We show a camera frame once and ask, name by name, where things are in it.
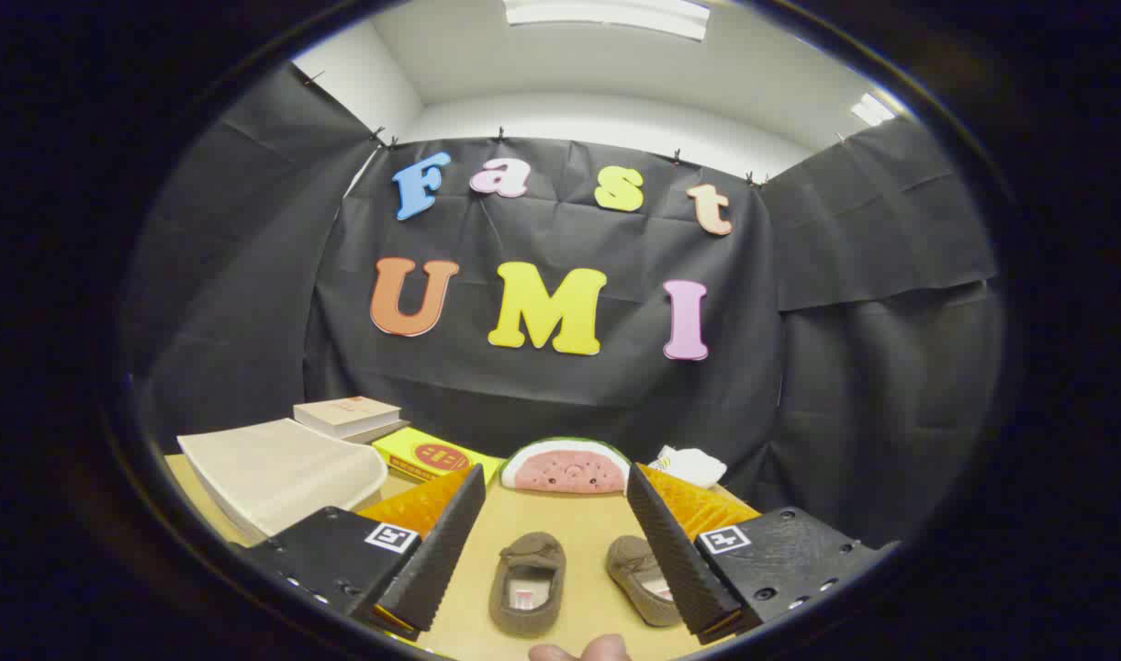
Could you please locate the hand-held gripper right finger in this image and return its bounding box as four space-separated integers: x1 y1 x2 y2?
626 462 901 645

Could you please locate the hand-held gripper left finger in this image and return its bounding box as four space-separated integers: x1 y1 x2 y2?
230 464 486 642

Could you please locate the brown fuzzy loafer shoe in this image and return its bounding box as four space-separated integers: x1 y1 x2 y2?
488 532 567 639
606 535 682 628

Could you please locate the beige fabric storage box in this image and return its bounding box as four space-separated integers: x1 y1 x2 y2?
176 418 389 543

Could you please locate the white plush toy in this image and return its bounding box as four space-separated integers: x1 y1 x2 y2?
649 445 728 489

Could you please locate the yellow book with red circle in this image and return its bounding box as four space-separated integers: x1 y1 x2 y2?
373 427 506 486

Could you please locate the watermelon slice plush toy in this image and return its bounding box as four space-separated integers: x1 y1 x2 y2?
499 437 633 496

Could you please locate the small ceiling light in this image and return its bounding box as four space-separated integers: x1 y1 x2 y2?
849 92 897 128

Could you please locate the long ceiling light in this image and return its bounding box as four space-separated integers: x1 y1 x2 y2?
503 0 711 42

